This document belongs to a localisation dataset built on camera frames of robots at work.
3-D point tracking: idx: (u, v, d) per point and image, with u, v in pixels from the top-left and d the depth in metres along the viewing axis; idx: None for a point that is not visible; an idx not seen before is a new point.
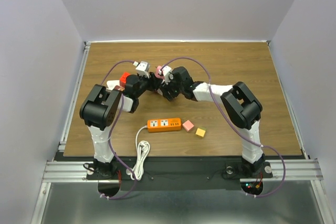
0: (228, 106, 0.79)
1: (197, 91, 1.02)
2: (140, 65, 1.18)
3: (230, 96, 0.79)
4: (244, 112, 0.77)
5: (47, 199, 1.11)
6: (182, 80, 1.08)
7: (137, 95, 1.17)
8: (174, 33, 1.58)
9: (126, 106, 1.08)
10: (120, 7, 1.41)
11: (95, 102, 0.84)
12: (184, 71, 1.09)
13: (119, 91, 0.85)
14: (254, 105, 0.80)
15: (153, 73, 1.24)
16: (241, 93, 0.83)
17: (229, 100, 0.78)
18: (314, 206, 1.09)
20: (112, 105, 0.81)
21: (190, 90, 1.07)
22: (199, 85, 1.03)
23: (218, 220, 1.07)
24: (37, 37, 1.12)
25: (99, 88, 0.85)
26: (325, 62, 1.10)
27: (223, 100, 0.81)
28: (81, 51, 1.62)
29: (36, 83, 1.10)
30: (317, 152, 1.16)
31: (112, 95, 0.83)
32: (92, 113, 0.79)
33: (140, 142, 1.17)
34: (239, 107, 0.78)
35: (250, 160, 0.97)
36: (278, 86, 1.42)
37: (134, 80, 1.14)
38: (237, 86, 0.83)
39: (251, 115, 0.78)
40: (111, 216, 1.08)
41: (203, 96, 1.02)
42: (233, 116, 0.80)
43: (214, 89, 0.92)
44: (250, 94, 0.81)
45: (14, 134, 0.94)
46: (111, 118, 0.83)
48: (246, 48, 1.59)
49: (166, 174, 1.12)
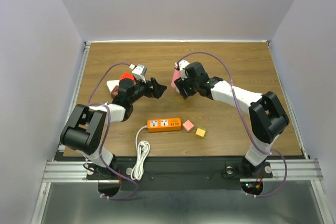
0: (256, 118, 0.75)
1: (217, 91, 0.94)
2: (137, 68, 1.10)
3: (259, 107, 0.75)
4: (270, 126, 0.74)
5: (47, 199, 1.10)
6: (196, 75, 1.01)
7: (131, 101, 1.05)
8: (173, 33, 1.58)
9: (118, 116, 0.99)
10: (119, 6, 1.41)
11: (77, 127, 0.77)
12: (198, 66, 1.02)
13: (103, 112, 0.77)
14: (282, 119, 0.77)
15: (154, 80, 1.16)
16: (270, 105, 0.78)
17: (259, 113, 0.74)
18: (314, 207, 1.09)
20: (94, 130, 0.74)
21: (206, 86, 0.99)
22: (218, 85, 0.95)
23: (218, 220, 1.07)
24: (36, 37, 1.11)
25: (81, 109, 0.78)
26: (325, 61, 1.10)
27: (250, 112, 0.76)
28: (81, 51, 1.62)
29: (35, 84, 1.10)
30: (317, 151, 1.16)
31: (94, 118, 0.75)
32: (76, 140, 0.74)
33: (140, 142, 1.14)
34: (268, 121, 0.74)
35: (254, 163, 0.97)
36: (277, 86, 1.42)
37: (128, 84, 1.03)
38: (267, 97, 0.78)
39: (276, 129, 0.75)
40: (111, 216, 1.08)
41: (222, 96, 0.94)
42: (259, 128, 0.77)
43: (239, 95, 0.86)
44: (280, 107, 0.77)
45: (14, 134, 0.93)
46: (95, 144, 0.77)
48: (246, 48, 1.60)
49: (167, 174, 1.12)
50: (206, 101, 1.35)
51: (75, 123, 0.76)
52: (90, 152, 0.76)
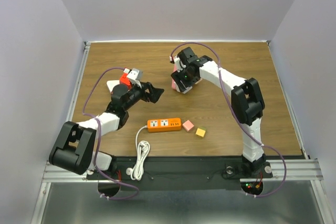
0: (235, 101, 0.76)
1: (205, 70, 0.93)
2: (132, 73, 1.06)
3: (240, 92, 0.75)
4: (248, 109, 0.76)
5: (47, 199, 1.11)
6: (186, 57, 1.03)
7: (126, 107, 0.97)
8: (174, 33, 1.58)
9: (112, 126, 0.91)
10: (119, 7, 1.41)
11: (67, 146, 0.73)
12: (188, 50, 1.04)
13: (92, 131, 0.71)
14: (259, 104, 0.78)
15: (149, 83, 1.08)
16: (250, 90, 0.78)
17: (239, 97, 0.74)
18: (314, 207, 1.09)
20: (83, 153, 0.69)
21: (194, 63, 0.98)
22: (207, 64, 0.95)
23: (218, 220, 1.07)
24: (36, 38, 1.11)
25: (69, 129, 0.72)
26: (325, 62, 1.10)
27: (232, 94, 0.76)
28: (81, 51, 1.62)
29: (35, 84, 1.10)
30: (317, 152, 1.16)
31: (82, 139, 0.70)
32: (66, 162, 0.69)
33: (140, 142, 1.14)
34: (246, 105, 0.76)
35: (250, 159, 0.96)
36: (277, 86, 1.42)
37: (122, 90, 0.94)
38: (249, 83, 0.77)
39: (253, 113, 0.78)
40: (111, 216, 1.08)
41: (209, 76, 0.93)
42: (237, 110, 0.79)
43: (224, 77, 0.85)
44: (259, 93, 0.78)
45: (14, 134, 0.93)
46: (86, 163, 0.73)
48: (247, 48, 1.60)
49: (166, 174, 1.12)
50: (206, 101, 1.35)
51: (63, 144, 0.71)
52: (82, 172, 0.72)
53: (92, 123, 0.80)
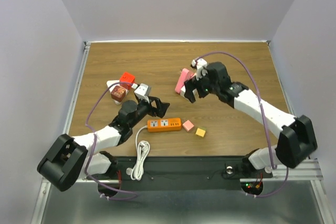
0: (285, 144, 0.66)
1: (241, 102, 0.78)
2: (140, 87, 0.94)
3: (291, 134, 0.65)
4: (298, 152, 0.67)
5: (47, 200, 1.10)
6: (218, 78, 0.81)
7: (132, 124, 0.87)
8: (173, 33, 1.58)
9: (112, 142, 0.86)
10: (119, 7, 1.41)
11: (57, 159, 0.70)
12: (222, 68, 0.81)
13: (83, 150, 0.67)
14: (311, 145, 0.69)
15: (157, 97, 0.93)
16: (301, 129, 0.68)
17: (290, 140, 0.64)
18: (314, 207, 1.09)
20: (68, 172, 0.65)
21: (228, 92, 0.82)
22: (243, 95, 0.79)
23: (218, 220, 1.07)
24: (36, 38, 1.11)
25: (63, 142, 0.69)
26: (325, 61, 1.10)
27: (280, 135, 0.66)
28: (81, 51, 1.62)
29: (35, 84, 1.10)
30: (318, 152, 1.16)
31: (71, 157, 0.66)
32: (52, 176, 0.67)
33: (140, 142, 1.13)
34: (297, 148, 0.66)
35: (256, 167, 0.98)
36: (277, 86, 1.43)
37: (130, 107, 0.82)
38: (300, 121, 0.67)
39: (304, 156, 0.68)
40: (111, 216, 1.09)
41: (246, 109, 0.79)
42: (284, 152, 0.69)
43: (268, 113, 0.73)
44: (311, 132, 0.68)
45: (13, 134, 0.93)
46: (72, 180, 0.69)
48: (247, 48, 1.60)
49: (166, 174, 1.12)
50: (206, 101, 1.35)
51: (53, 156, 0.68)
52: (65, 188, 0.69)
53: (88, 138, 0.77)
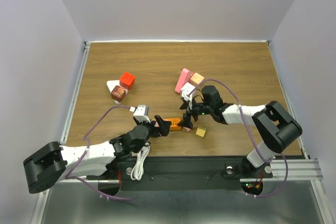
0: (261, 127, 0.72)
1: (228, 113, 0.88)
2: (138, 108, 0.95)
3: (263, 115, 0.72)
4: (278, 132, 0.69)
5: (47, 199, 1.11)
6: (211, 100, 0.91)
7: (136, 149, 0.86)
8: (173, 32, 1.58)
9: (104, 160, 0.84)
10: (119, 6, 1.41)
11: (41, 162, 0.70)
12: (214, 92, 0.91)
13: (60, 168, 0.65)
14: (292, 126, 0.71)
15: (158, 116, 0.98)
16: (276, 114, 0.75)
17: (262, 120, 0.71)
18: (314, 207, 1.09)
20: (40, 181, 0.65)
21: (219, 112, 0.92)
22: (229, 107, 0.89)
23: (218, 220, 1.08)
24: (35, 37, 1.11)
25: (49, 150, 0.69)
26: (325, 61, 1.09)
27: (254, 120, 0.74)
28: (81, 51, 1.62)
29: (35, 85, 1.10)
30: (318, 152, 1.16)
31: (48, 169, 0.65)
32: (28, 177, 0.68)
33: None
34: (274, 128, 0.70)
35: (254, 164, 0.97)
36: (277, 86, 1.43)
37: (138, 130, 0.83)
38: (271, 106, 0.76)
39: (286, 136, 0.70)
40: (111, 216, 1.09)
41: (234, 118, 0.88)
42: (267, 138, 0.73)
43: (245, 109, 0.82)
44: (286, 114, 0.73)
45: (13, 133, 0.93)
46: (45, 187, 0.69)
48: (247, 48, 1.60)
49: (166, 174, 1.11)
50: None
51: (37, 158, 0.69)
52: (38, 191, 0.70)
53: (79, 151, 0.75)
